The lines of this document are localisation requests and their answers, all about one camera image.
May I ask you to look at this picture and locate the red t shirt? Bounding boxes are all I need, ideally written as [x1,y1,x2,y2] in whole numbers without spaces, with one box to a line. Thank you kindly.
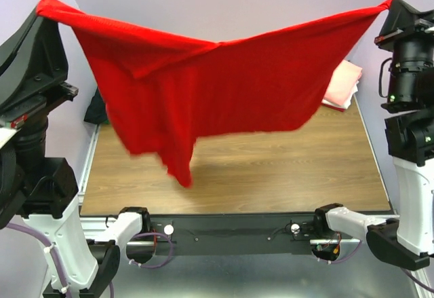
[36,0,391,187]

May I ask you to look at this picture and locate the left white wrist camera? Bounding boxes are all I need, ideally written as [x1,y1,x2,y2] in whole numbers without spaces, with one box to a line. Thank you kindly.
[0,127,18,149]

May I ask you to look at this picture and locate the aluminium frame rail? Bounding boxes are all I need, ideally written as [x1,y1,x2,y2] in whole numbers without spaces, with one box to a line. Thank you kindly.
[77,213,418,298]

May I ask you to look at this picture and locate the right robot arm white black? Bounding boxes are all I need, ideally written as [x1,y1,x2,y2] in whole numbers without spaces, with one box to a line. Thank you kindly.
[309,0,433,271]

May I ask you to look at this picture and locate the pink folded t shirt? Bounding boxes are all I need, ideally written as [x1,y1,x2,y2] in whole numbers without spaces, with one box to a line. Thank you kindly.
[323,60,362,105]

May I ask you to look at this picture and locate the black t shirt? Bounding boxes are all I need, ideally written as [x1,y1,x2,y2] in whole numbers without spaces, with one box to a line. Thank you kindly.
[83,88,109,125]

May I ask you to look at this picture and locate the white folded t shirt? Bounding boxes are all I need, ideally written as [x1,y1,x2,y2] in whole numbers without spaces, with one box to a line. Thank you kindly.
[321,81,359,111]

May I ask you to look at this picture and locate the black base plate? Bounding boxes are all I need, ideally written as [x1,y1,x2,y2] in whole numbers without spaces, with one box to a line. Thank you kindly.
[125,213,353,257]

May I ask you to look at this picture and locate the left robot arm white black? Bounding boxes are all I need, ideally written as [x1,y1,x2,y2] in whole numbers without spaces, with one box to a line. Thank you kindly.
[1,12,151,297]

